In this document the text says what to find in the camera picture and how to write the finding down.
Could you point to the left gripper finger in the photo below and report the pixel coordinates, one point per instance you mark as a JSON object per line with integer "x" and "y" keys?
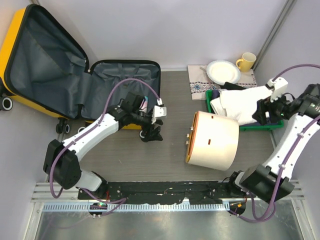
{"x": 156, "y": 133}
{"x": 147, "y": 133}

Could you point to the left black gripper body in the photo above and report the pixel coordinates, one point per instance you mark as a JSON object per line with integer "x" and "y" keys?
{"x": 146, "y": 119}

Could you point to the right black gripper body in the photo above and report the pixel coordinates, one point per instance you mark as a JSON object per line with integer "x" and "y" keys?
{"x": 278, "y": 109}

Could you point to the pastel tube bottle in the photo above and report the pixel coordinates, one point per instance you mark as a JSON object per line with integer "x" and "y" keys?
{"x": 144, "y": 105}

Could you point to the green plastic tray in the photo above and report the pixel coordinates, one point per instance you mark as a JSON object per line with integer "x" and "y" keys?
{"x": 247, "y": 127}

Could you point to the white towel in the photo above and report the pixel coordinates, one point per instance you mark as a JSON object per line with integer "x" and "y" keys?
{"x": 240, "y": 105}

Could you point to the black garment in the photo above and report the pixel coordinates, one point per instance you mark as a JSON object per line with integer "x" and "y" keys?
{"x": 231, "y": 87}

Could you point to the white cylindrical bin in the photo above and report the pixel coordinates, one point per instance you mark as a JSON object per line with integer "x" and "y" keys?
{"x": 212, "y": 141}

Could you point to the yellow Pikachu suitcase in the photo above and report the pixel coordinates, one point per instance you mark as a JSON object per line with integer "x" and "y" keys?
{"x": 43, "y": 66}

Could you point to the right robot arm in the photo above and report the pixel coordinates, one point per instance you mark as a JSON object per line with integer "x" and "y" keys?
{"x": 270, "y": 181}

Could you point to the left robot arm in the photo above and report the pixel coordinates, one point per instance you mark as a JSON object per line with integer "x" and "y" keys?
{"x": 62, "y": 159}

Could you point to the yellow mug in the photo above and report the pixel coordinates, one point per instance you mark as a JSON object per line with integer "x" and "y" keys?
{"x": 246, "y": 62}

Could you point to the white plate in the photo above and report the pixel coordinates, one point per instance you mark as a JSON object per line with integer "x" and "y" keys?
{"x": 222, "y": 71}

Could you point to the patterned white cloth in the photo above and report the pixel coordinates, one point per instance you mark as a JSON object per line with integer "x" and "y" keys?
{"x": 199, "y": 85}

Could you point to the silver fork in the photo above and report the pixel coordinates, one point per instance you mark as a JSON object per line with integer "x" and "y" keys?
{"x": 210, "y": 83}

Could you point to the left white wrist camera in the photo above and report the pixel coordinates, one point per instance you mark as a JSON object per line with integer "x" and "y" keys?
{"x": 159, "y": 111}

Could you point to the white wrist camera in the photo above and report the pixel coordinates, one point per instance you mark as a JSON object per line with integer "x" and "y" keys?
{"x": 278, "y": 87}
{"x": 159, "y": 111}

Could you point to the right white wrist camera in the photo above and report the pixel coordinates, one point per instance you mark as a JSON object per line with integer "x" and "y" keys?
{"x": 278, "y": 87}

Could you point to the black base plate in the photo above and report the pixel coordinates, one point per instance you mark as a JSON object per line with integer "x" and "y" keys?
{"x": 165, "y": 192}

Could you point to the right aluminium corner post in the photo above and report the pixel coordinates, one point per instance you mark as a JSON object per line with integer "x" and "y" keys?
{"x": 275, "y": 29}

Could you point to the aluminium frame rail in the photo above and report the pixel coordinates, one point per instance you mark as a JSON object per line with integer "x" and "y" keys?
{"x": 69, "y": 202}

